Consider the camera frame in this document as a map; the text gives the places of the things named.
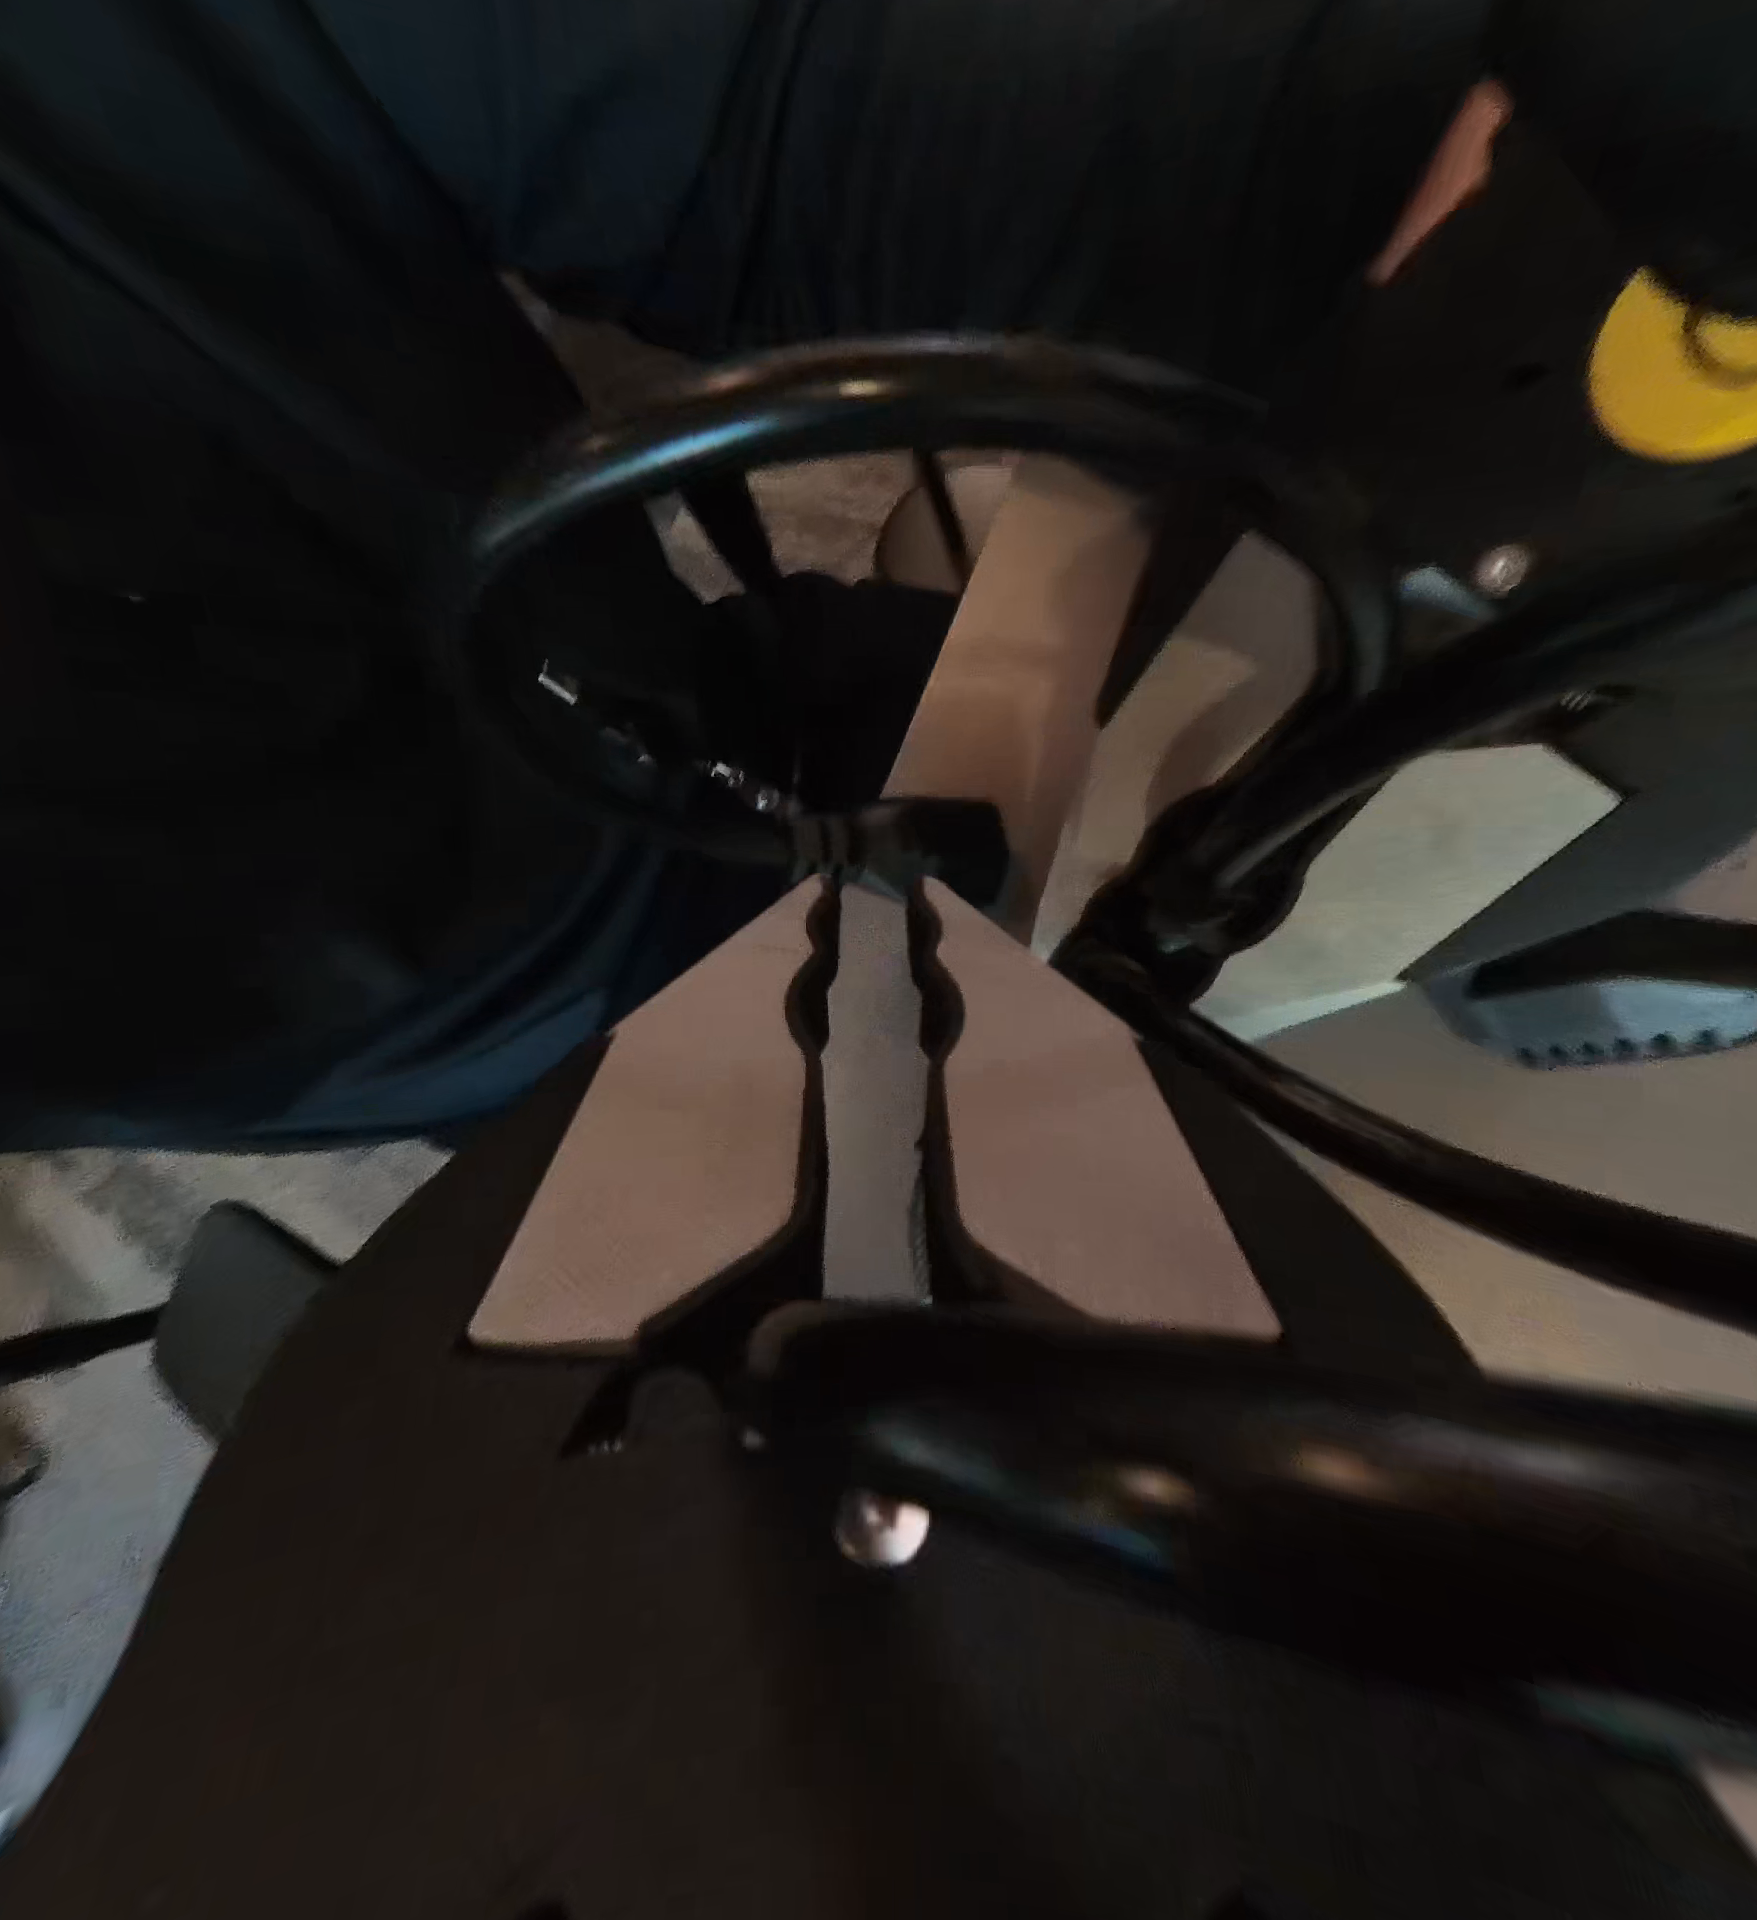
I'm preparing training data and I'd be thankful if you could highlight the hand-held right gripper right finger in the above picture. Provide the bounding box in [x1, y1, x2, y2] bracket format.
[906, 876, 1284, 1337]

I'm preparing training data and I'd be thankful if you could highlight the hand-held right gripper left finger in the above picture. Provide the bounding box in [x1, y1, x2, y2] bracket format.
[462, 876, 838, 1351]

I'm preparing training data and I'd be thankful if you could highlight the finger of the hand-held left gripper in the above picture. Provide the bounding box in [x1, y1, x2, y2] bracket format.
[1032, 536, 1333, 950]
[1060, 738, 1625, 1040]

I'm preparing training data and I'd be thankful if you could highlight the black power cable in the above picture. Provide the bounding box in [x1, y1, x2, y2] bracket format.
[458, 332, 1757, 1748]

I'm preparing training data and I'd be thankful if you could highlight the black power strip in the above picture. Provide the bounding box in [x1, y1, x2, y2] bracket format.
[494, 570, 970, 841]

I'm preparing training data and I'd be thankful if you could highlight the person's left hand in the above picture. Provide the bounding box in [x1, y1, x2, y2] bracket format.
[1367, 79, 1517, 290]

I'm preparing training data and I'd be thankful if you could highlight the pale furniture leg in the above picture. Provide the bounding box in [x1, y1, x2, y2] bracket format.
[878, 457, 1158, 939]

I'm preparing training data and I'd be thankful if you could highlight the black metal leg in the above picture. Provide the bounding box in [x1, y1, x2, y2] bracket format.
[671, 478, 785, 604]
[912, 448, 972, 583]

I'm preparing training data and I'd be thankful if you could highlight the grey rounded object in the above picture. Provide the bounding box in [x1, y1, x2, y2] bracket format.
[153, 1198, 344, 1444]

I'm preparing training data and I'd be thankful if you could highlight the person's dark blue clothing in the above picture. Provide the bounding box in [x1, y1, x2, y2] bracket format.
[0, 0, 1495, 1159]

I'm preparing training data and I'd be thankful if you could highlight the thin black cable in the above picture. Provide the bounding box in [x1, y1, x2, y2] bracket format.
[0, 1303, 170, 1407]

